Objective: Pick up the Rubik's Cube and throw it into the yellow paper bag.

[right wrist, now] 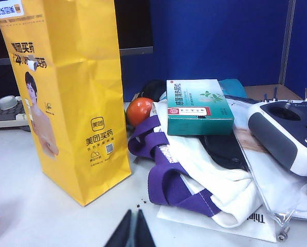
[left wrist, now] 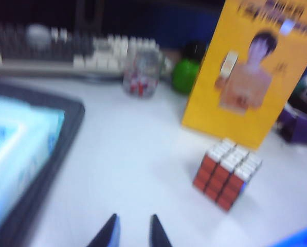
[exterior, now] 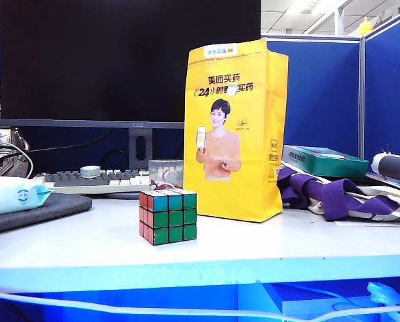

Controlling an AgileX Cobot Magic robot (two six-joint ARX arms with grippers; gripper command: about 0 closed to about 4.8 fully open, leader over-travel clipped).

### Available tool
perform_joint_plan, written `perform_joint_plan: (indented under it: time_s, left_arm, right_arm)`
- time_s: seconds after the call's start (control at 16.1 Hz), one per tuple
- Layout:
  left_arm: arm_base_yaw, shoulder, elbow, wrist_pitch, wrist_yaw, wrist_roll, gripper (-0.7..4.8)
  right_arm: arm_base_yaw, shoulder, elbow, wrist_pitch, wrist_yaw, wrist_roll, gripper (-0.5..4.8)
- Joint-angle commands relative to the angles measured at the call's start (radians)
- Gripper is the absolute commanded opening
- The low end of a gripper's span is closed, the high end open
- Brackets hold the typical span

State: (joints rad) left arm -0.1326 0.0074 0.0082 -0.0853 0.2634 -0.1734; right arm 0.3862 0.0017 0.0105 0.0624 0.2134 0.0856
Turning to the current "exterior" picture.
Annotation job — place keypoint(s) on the Rubik's cube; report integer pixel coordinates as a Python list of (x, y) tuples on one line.
[(173, 218)]

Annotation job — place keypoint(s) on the white tote bag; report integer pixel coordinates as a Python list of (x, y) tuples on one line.
[(380, 192)]

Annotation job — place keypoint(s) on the clear plastic box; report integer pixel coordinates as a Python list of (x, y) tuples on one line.
[(166, 171)]

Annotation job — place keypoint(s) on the yellow snack box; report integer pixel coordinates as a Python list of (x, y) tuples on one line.
[(233, 134)]

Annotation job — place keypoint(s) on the grey monitor stand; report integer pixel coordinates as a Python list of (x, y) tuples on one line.
[(140, 147)]

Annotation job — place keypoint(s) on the grey and white keyboard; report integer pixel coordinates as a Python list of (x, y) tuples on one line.
[(85, 183)]

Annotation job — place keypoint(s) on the black computer monitor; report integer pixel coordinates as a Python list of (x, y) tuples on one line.
[(119, 60)]

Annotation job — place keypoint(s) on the green flat box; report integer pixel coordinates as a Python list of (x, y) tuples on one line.
[(330, 162)]

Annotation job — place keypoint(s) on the blue office partition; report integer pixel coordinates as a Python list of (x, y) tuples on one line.
[(320, 100)]

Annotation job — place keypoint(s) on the purple cloth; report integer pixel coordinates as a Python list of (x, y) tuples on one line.
[(337, 198)]

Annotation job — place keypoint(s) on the dark grey desk mat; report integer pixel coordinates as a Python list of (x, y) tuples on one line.
[(52, 209)]

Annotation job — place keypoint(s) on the light blue wet wipes pack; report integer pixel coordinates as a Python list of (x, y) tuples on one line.
[(8, 196)]

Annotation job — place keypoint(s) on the white and grey cylinder device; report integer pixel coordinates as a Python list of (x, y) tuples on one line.
[(395, 167)]

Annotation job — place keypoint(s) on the small yellow bottle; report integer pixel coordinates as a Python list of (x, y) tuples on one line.
[(366, 27)]

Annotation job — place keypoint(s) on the light blue plastic wrap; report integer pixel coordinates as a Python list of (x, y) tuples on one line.
[(387, 295)]

